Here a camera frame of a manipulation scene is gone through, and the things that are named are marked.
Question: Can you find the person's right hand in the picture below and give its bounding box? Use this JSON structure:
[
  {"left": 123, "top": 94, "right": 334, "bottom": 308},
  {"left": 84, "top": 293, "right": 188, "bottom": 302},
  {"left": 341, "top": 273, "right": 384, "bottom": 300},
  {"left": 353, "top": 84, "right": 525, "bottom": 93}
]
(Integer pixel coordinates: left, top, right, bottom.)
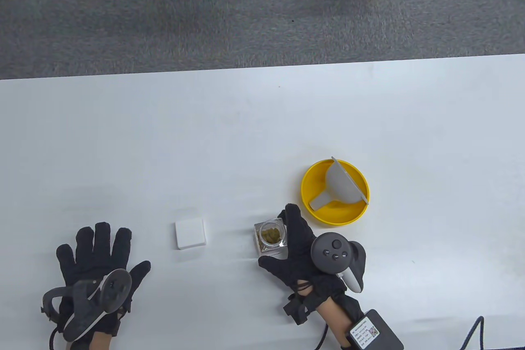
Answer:
[{"left": 258, "top": 204, "right": 349, "bottom": 311}]

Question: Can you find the person's left hand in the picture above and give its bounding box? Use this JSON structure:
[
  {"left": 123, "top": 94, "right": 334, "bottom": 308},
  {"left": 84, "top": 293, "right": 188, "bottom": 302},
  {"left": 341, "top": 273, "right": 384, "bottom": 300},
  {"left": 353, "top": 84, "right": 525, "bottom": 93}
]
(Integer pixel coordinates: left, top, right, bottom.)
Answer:
[{"left": 56, "top": 222, "right": 151, "bottom": 336}]

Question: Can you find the clear square coffee jar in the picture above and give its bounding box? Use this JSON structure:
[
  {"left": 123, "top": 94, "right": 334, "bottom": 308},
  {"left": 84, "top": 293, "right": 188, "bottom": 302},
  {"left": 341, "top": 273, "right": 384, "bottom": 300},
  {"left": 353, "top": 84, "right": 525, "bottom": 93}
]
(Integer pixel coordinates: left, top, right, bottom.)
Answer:
[{"left": 253, "top": 219, "right": 288, "bottom": 260}]

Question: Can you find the pile of green raisins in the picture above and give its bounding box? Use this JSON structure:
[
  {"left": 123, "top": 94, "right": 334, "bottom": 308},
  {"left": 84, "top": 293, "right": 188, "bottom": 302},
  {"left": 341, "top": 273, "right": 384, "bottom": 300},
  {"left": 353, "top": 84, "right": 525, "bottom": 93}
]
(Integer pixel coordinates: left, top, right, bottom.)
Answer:
[{"left": 260, "top": 222, "right": 283, "bottom": 244}]

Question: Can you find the yellow bowl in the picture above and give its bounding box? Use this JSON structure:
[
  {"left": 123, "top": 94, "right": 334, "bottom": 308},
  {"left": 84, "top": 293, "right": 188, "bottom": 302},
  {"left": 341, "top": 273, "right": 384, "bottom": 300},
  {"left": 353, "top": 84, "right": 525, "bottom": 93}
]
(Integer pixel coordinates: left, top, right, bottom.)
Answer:
[{"left": 301, "top": 159, "right": 370, "bottom": 226}]

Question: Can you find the white square jar lid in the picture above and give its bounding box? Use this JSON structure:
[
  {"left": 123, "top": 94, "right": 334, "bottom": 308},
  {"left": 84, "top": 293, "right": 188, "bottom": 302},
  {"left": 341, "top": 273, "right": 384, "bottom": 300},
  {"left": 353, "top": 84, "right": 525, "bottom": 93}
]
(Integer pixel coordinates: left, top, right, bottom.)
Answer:
[{"left": 175, "top": 219, "right": 206, "bottom": 250}]

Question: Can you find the grey funnel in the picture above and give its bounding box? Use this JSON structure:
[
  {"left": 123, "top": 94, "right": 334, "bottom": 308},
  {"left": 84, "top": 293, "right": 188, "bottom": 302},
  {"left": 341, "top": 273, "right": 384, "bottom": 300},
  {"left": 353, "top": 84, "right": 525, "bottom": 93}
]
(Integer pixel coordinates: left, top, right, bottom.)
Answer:
[{"left": 308, "top": 156, "right": 370, "bottom": 212}]

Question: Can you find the person's right forearm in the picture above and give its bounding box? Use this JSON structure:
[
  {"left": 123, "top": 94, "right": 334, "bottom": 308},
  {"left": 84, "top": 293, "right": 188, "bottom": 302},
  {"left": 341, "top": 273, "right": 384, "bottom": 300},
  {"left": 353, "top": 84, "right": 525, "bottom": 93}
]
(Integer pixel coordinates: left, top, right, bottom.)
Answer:
[{"left": 318, "top": 299, "right": 358, "bottom": 347}]

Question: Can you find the person's left forearm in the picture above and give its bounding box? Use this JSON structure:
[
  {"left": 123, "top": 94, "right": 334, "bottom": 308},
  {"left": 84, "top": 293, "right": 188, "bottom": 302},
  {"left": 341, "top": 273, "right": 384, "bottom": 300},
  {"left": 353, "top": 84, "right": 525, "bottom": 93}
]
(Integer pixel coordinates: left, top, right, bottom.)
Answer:
[{"left": 89, "top": 332, "right": 112, "bottom": 350}]

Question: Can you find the grey tracking controller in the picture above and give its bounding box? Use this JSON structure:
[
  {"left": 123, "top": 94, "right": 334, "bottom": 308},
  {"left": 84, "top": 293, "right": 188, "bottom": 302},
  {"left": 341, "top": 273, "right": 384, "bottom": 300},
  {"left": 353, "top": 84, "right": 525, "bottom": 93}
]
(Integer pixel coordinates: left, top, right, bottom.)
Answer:
[
  {"left": 40, "top": 269, "right": 132, "bottom": 342},
  {"left": 310, "top": 232, "right": 366, "bottom": 294}
]

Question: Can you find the black glove sensor clip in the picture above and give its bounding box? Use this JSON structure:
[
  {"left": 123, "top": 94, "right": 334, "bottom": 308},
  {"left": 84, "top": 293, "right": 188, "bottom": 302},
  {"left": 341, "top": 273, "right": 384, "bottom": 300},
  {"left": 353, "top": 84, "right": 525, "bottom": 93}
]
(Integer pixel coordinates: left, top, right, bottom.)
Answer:
[{"left": 283, "top": 295, "right": 310, "bottom": 325}]

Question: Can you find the black wrist box with label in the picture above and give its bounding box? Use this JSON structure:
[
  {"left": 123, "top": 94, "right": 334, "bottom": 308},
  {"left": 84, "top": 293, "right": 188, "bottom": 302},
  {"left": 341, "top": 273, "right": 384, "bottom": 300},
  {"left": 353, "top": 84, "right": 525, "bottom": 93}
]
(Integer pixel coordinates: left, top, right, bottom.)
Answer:
[{"left": 349, "top": 309, "right": 405, "bottom": 350}]

